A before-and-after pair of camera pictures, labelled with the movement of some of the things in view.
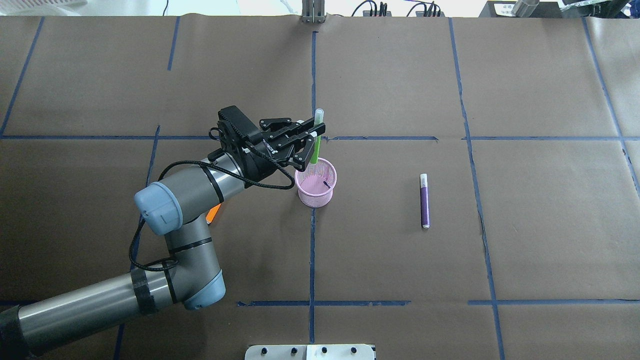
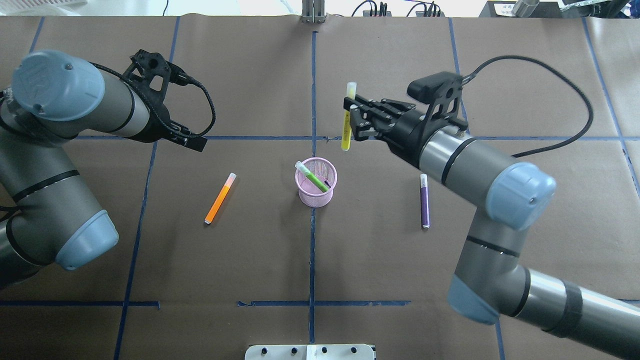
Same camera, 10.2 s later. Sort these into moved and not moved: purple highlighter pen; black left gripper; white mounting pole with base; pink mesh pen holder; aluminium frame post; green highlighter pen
Moved: black left gripper; green highlighter pen
Not moved: aluminium frame post; pink mesh pen holder; purple highlighter pen; white mounting pole with base
